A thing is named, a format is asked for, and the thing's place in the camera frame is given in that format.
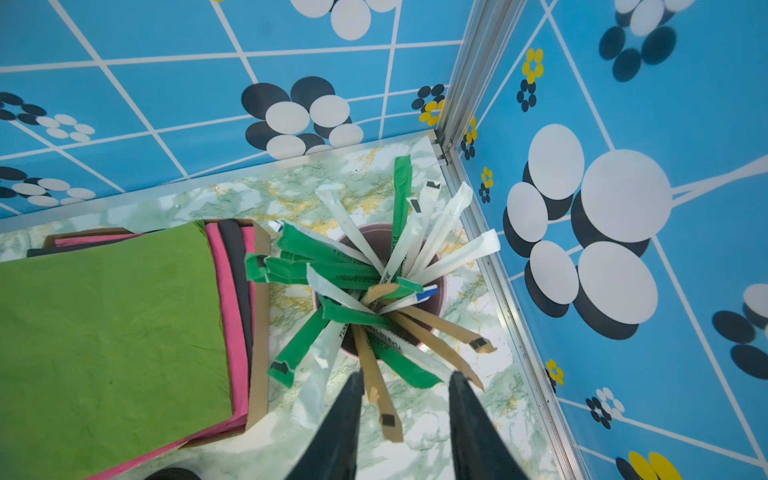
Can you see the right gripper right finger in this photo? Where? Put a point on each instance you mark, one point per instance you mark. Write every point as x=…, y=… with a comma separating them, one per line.
x=477, y=449

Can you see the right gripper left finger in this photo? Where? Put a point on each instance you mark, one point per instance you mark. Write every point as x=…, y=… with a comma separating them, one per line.
x=332, y=453

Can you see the brown straw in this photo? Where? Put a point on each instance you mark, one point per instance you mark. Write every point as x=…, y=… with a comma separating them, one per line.
x=375, y=387
x=477, y=342

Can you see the green wrapped straw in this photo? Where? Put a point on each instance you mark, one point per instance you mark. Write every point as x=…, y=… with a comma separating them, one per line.
x=283, y=367
x=402, y=179

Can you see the pink straw holder cup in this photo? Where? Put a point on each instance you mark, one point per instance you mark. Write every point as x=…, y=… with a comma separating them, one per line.
x=379, y=236

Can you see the colourful napkin stack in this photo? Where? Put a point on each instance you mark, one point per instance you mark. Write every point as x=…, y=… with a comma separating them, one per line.
x=119, y=347

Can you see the white wrapped straw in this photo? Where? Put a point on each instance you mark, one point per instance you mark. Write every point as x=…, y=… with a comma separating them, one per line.
x=450, y=215

